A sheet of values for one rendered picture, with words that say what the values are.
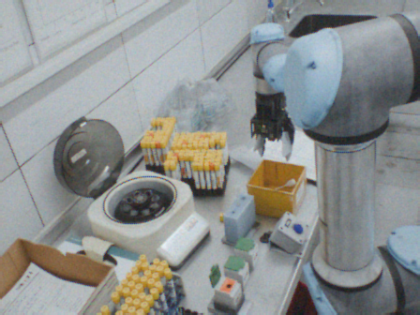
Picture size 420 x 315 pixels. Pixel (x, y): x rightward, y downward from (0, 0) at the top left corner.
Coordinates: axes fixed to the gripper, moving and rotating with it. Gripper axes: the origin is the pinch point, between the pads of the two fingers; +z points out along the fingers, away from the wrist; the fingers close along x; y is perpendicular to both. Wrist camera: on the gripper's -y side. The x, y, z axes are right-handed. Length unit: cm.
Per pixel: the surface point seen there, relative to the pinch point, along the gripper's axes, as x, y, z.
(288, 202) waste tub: 5.4, 6.2, 10.5
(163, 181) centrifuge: -28.1, 13.7, 5.8
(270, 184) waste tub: -4.4, -6.6, 16.2
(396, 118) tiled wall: 13, -203, 100
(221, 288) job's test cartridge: 1.0, 39.2, 9.8
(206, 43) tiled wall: -56, -73, 0
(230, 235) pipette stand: -5.9, 19.7, 14.0
